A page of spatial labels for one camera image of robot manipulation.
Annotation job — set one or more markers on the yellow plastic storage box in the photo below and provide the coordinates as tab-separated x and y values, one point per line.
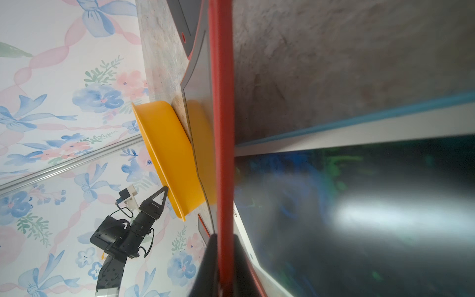
172	155

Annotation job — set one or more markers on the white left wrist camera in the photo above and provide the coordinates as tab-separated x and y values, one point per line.
127	198

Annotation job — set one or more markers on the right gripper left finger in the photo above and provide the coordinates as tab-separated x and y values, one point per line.
206	283

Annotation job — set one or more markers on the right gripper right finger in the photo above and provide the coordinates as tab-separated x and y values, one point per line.
244	283

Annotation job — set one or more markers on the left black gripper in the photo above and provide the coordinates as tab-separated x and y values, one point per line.
152	208

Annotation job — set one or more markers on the red writing tablet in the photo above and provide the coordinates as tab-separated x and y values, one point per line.
186	14
203	230
208	97

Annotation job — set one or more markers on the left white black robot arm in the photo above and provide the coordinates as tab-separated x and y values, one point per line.
121	239

